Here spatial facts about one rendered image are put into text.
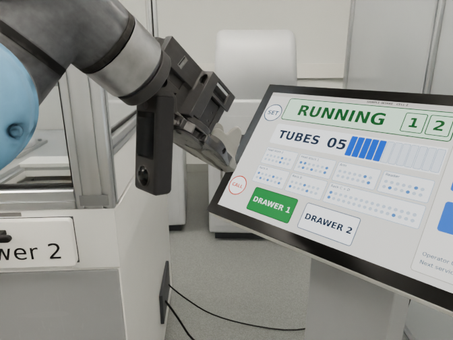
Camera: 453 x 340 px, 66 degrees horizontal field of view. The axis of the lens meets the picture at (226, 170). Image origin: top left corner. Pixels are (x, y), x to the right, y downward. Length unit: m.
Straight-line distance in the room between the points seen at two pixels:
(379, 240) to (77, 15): 0.46
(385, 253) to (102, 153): 0.55
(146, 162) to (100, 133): 0.34
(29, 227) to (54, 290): 0.17
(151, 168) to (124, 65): 0.12
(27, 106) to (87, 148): 0.58
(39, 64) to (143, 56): 0.09
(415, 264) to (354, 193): 0.13
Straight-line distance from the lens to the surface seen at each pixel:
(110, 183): 0.78
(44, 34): 0.33
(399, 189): 0.58
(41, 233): 0.85
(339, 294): 0.73
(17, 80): 0.19
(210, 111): 0.44
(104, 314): 0.95
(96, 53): 0.35
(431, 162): 0.59
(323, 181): 0.62
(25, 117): 0.19
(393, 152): 0.61
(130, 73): 0.36
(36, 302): 0.97
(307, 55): 3.96
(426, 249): 0.55
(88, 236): 0.84
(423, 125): 0.63
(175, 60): 0.41
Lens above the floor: 1.25
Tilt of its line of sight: 18 degrees down
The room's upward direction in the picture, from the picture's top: straight up
